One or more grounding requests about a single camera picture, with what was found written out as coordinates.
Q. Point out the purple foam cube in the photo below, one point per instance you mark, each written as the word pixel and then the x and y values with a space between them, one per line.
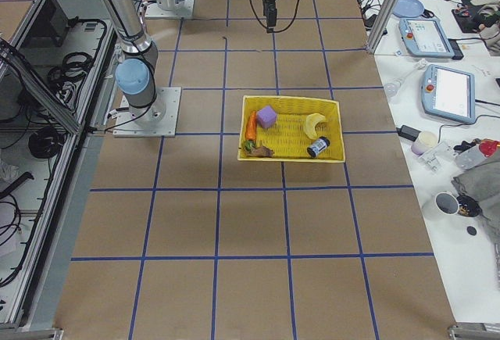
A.
pixel 266 117

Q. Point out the yellow plastic basket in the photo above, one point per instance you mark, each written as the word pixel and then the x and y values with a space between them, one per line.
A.
pixel 286 137

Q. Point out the pale yellow banana toy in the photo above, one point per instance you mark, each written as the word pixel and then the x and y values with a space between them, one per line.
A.
pixel 309 126

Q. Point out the orange toy carrot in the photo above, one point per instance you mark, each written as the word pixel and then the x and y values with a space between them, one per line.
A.
pixel 251 132

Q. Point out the blue plate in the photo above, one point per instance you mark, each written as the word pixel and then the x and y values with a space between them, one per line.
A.
pixel 408 9

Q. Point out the brown toy animal figure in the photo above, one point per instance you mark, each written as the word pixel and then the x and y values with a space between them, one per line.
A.
pixel 261 152

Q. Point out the white light bulb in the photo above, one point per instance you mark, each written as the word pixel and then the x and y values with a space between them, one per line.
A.
pixel 392 87

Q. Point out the upper teach pendant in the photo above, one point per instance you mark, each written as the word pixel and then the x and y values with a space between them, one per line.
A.
pixel 425 38

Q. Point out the teach pendant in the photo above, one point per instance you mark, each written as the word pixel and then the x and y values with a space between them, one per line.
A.
pixel 425 38
pixel 448 93

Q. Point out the black power adapter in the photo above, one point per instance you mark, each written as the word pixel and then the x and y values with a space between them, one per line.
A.
pixel 408 133

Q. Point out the lower teach pendant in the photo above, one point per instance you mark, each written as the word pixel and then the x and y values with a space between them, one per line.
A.
pixel 448 93

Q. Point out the white and purple cup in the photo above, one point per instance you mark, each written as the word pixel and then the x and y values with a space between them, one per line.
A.
pixel 424 142

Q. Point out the white mug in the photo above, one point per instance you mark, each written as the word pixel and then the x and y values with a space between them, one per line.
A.
pixel 441 206

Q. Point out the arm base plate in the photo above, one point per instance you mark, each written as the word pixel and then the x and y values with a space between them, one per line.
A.
pixel 159 121
pixel 169 9

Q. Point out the aluminium frame post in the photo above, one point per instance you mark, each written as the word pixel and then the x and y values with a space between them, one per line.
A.
pixel 380 25

